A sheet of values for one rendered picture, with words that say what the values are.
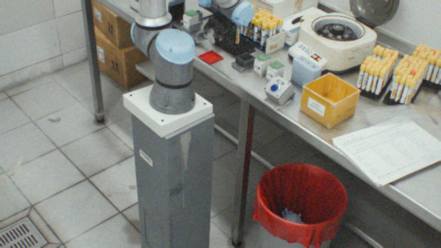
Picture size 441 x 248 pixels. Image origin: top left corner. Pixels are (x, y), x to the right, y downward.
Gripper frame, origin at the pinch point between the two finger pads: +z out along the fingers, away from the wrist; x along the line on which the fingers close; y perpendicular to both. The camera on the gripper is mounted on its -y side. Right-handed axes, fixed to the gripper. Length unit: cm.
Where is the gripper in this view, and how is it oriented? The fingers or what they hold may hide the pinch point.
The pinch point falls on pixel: (207, 35)
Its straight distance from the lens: 213.9
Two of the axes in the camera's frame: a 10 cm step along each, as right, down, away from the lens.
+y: 5.5, 8.1, -1.9
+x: 7.5, -3.9, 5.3
